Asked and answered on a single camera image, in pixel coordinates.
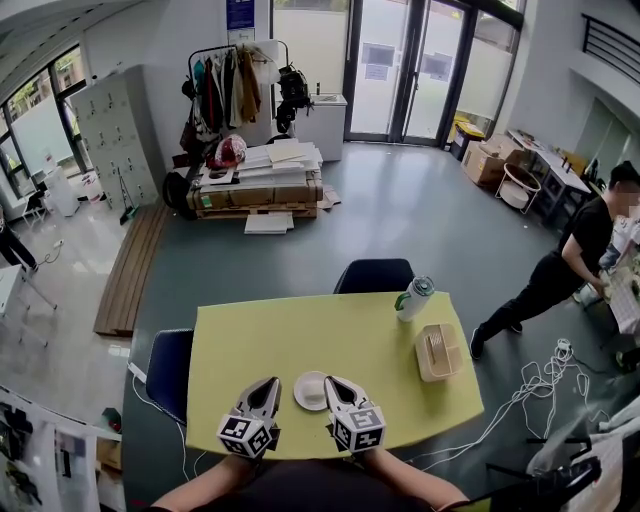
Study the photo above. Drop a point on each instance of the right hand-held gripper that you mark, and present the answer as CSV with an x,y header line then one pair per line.
x,y
360,430

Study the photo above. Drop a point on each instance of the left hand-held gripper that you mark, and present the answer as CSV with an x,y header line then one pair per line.
x,y
245,435

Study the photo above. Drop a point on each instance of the white round object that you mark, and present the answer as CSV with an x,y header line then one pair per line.
x,y
312,392

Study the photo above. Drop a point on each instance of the white round plate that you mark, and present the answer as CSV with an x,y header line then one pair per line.
x,y
302,400

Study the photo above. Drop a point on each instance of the person's right forearm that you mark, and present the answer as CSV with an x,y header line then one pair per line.
x,y
415,475

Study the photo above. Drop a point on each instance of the person's left forearm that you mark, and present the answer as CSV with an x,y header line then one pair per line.
x,y
205,482

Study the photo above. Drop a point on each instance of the dark blue chair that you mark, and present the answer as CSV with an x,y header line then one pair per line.
x,y
375,277
167,375

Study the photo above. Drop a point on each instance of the beige tissue box organizer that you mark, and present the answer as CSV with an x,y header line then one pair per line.
x,y
440,357

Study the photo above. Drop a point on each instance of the person's body in dark clothing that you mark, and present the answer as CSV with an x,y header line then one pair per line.
x,y
310,492

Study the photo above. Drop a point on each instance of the white power strip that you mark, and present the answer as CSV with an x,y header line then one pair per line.
x,y
136,371
58,243

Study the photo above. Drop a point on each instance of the small cardboard box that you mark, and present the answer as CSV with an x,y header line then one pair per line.
x,y
110,454

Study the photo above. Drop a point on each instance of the white flat board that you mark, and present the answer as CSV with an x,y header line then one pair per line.
x,y
269,224

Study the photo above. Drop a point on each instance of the brown wooden slat panel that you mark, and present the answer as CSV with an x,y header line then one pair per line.
x,y
130,275

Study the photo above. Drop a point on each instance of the wooden pallet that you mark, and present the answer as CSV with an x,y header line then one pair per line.
x,y
260,213

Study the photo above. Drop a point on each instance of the long cardboard box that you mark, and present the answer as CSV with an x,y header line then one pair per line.
x,y
260,196

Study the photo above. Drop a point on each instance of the white shelf unit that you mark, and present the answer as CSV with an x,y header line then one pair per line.
x,y
50,450

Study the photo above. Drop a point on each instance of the black bag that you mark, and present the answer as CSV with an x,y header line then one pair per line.
x,y
177,195

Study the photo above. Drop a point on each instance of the green broom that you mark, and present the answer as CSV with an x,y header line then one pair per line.
x,y
129,212

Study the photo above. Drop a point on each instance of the stack of white boards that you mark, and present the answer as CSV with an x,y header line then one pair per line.
x,y
280,162

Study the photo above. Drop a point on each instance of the red helmet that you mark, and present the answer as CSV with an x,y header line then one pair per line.
x,y
227,150

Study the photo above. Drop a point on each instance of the white chest freezer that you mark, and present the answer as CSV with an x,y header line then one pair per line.
x,y
322,130

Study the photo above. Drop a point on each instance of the small white desk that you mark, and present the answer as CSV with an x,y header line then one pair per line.
x,y
15,295

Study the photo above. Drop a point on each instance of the round white side table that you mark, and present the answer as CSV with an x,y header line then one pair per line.
x,y
520,187

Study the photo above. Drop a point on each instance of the open cardboard box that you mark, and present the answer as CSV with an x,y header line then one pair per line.
x,y
487,162

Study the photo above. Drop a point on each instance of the yellow bin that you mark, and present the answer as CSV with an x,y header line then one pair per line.
x,y
465,137

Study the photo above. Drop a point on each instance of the white floor appliance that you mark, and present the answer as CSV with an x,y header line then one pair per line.
x,y
62,192

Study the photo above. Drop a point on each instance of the long white desk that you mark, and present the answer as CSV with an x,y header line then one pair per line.
x,y
555,170

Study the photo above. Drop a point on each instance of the grey locker cabinet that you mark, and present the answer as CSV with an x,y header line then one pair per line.
x,y
115,135

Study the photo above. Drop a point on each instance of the black backpack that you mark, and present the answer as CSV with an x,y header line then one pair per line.
x,y
292,92

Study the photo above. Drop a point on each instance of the black clothes rack with clothes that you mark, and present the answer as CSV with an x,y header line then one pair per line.
x,y
225,95

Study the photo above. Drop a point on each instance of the glass double doors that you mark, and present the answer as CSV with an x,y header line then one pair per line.
x,y
430,70

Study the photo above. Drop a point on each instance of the large side window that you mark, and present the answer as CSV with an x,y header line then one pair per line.
x,y
40,125

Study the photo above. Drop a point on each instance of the black railing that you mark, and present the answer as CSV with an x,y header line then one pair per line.
x,y
612,42

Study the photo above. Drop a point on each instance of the black frame chair with cloth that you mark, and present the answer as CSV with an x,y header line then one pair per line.
x,y
575,465

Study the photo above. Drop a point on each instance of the blue wall poster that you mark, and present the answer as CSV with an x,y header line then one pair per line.
x,y
240,14

